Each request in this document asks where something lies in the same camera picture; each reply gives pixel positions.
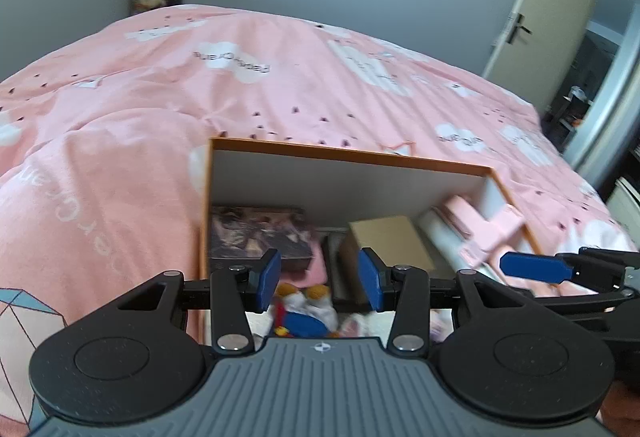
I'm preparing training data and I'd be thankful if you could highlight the dark table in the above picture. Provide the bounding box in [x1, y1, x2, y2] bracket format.
[547, 87, 593, 128]

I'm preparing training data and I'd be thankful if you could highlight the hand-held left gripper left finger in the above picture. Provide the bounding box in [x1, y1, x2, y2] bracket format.
[117, 248, 282, 352]

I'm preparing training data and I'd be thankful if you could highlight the pink plastic object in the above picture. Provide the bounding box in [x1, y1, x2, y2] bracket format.
[442, 194, 525, 268]

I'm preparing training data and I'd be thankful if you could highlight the grey door frame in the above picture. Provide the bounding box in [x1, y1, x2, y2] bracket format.
[565, 0, 640, 203]

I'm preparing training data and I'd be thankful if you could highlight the black door handle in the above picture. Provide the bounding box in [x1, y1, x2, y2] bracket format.
[505, 13, 532, 45]

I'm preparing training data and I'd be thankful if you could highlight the dark printed box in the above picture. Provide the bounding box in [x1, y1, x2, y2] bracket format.
[210, 204, 315, 274]

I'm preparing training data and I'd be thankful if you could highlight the white storage cabinet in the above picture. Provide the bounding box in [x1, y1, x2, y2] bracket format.
[606, 176, 640, 240]

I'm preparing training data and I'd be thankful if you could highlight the brown cardboard box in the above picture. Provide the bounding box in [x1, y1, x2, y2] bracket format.
[346, 216, 437, 275]

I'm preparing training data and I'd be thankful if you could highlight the cream door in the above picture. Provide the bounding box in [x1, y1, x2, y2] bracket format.
[482, 0, 603, 113]

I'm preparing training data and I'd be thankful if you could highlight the brown plush toy blue outfit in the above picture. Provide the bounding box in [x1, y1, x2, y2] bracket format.
[270, 283, 343, 339]

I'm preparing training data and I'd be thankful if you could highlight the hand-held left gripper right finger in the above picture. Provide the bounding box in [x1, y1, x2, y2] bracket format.
[356, 247, 531, 352]

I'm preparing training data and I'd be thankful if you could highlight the pink case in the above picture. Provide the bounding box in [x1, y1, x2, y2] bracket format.
[287, 237, 330, 290]

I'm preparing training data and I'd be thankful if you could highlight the orange cardboard storage box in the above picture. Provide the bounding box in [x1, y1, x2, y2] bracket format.
[199, 137, 546, 348]

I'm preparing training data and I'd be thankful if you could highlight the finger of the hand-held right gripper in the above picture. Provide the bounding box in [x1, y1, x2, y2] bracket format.
[520, 286, 640, 318]
[500, 246, 640, 292]

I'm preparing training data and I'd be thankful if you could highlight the pink printed blanket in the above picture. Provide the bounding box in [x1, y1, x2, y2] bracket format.
[0, 4, 640, 423]

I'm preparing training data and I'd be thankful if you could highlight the long white box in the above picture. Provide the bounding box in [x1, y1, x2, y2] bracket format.
[419, 208, 483, 274]

